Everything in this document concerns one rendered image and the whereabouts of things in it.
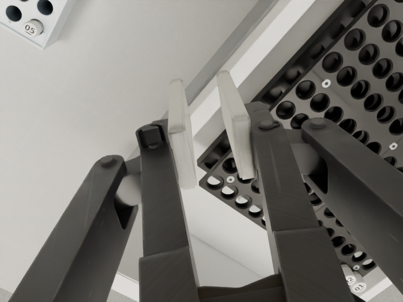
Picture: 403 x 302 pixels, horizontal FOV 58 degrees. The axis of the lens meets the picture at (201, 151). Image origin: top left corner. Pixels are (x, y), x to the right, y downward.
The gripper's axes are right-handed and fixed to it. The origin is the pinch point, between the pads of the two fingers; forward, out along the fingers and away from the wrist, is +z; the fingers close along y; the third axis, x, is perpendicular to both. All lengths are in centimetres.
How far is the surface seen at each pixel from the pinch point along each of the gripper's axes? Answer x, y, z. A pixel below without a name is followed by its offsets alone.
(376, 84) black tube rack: -1.8, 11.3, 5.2
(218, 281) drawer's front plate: -19.5, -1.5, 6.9
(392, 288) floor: -141, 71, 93
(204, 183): -7.1, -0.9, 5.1
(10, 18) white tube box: 5.2, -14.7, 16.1
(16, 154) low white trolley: -8.5, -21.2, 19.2
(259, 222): -11.5, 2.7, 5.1
